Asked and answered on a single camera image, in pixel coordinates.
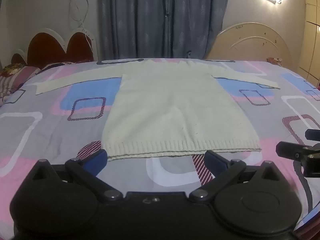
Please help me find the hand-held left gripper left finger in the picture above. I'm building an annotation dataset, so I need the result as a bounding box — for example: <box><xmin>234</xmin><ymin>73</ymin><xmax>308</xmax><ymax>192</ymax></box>
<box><xmin>32</xmin><ymin>149</ymin><xmax>123</xmax><ymax>203</ymax></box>

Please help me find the blue grey curtain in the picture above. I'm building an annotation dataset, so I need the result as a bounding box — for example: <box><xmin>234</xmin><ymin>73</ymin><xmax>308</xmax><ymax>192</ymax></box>
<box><xmin>99</xmin><ymin>0</ymin><xmax>232</xmax><ymax>62</ymax></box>

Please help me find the cream knitted sweater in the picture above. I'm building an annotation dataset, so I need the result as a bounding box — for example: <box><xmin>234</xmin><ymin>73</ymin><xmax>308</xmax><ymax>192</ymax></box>
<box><xmin>35</xmin><ymin>59</ymin><xmax>281</xmax><ymax>161</ymax></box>

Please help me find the cream wardrobe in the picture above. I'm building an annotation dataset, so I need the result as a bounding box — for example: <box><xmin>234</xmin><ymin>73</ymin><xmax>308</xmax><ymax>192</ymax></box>
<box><xmin>297</xmin><ymin>0</ymin><xmax>320</xmax><ymax>88</ymax></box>

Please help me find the red heart-shaped headboard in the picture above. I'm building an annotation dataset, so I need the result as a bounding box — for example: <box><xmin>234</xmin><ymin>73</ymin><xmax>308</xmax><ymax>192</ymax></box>
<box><xmin>11</xmin><ymin>27</ymin><xmax>98</xmax><ymax>69</ymax></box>

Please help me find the patterned grey pink bedspread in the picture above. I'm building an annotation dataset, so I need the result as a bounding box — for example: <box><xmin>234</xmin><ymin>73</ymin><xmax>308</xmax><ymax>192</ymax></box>
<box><xmin>0</xmin><ymin>59</ymin><xmax>320</xmax><ymax>233</ymax></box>

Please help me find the pink striped pillow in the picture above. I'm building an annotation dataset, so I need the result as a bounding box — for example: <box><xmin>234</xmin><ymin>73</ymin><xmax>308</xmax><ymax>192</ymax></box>
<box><xmin>0</xmin><ymin>66</ymin><xmax>42</xmax><ymax>100</ymax></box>

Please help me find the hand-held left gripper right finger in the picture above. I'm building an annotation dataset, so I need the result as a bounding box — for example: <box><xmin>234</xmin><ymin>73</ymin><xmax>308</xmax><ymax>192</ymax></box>
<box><xmin>189</xmin><ymin>150</ymin><xmax>286</xmax><ymax>203</ymax></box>

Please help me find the white hanging cable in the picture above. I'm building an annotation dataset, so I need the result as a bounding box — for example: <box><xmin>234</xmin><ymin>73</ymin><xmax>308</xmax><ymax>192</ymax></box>
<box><xmin>69</xmin><ymin>0</ymin><xmax>93</xmax><ymax>50</ymax></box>

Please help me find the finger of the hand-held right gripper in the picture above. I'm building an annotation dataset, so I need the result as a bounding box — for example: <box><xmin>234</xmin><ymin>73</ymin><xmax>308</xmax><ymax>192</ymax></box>
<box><xmin>305</xmin><ymin>129</ymin><xmax>320</xmax><ymax>141</ymax></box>
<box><xmin>276</xmin><ymin>141</ymin><xmax>320</xmax><ymax>178</ymax></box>

